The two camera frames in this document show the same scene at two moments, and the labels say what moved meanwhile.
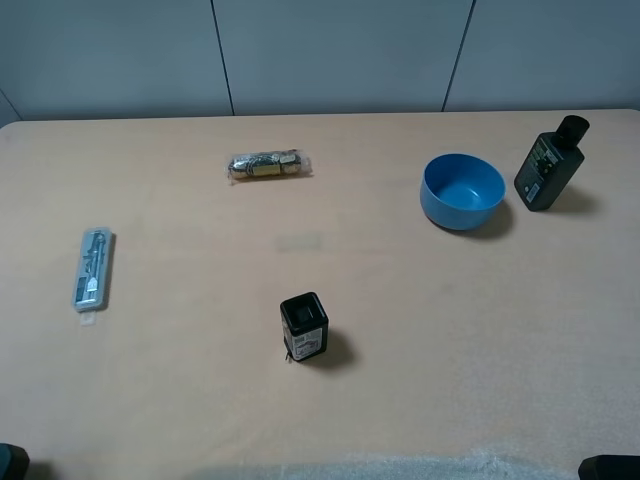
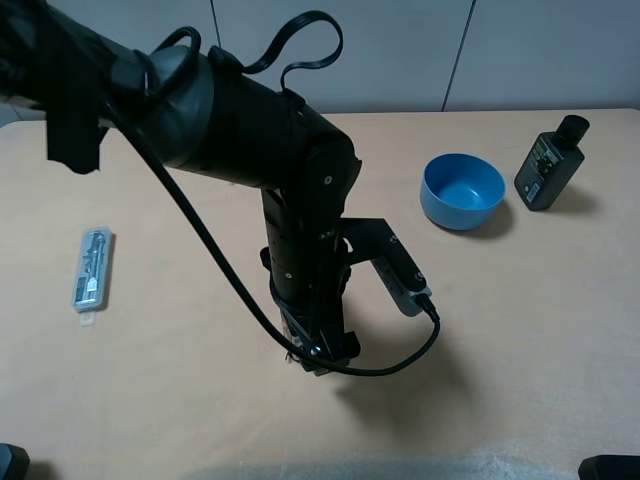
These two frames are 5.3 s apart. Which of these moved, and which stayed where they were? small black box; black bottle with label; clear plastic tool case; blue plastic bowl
Moved: small black box
Stayed: blue plastic bowl; black bottle with label; clear plastic tool case
